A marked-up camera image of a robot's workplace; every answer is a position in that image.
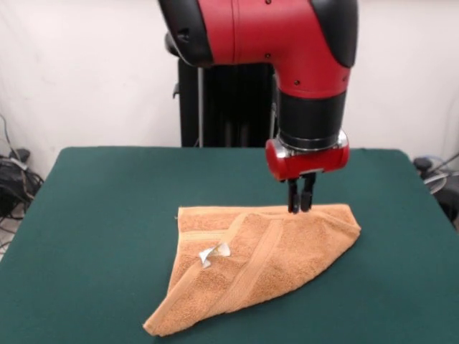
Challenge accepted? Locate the grey stand base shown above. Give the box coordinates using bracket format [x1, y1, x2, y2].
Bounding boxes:
[424, 171, 449, 194]

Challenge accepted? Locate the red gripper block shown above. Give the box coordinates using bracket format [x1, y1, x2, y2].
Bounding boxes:
[265, 130, 351, 215]

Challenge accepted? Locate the dark green table cloth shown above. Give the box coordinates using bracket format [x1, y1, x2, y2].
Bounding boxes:
[0, 145, 459, 344]

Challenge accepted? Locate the orange terry towel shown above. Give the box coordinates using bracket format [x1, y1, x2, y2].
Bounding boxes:
[142, 203, 361, 328]

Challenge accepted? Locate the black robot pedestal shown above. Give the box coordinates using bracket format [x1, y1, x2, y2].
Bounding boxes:
[164, 32, 298, 148]

